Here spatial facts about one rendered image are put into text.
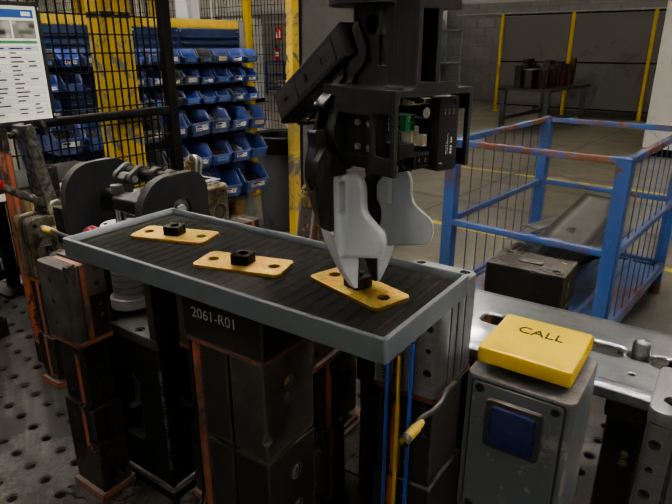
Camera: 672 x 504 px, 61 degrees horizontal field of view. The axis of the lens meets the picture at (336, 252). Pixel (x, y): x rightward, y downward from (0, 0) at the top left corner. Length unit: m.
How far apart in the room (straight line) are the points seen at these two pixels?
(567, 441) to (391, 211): 0.20
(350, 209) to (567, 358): 0.17
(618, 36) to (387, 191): 12.36
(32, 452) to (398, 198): 0.86
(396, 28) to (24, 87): 1.49
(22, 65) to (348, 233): 1.46
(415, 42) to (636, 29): 12.36
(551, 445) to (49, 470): 0.85
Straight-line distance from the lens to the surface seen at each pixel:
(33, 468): 1.10
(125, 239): 0.61
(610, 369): 0.73
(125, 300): 0.89
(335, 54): 0.41
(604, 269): 2.57
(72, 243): 0.61
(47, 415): 1.22
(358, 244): 0.40
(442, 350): 0.60
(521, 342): 0.40
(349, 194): 0.40
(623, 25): 12.75
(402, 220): 0.43
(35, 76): 1.80
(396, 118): 0.35
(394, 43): 0.37
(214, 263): 0.52
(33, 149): 1.16
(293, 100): 0.46
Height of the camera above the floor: 1.34
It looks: 20 degrees down
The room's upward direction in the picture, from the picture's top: straight up
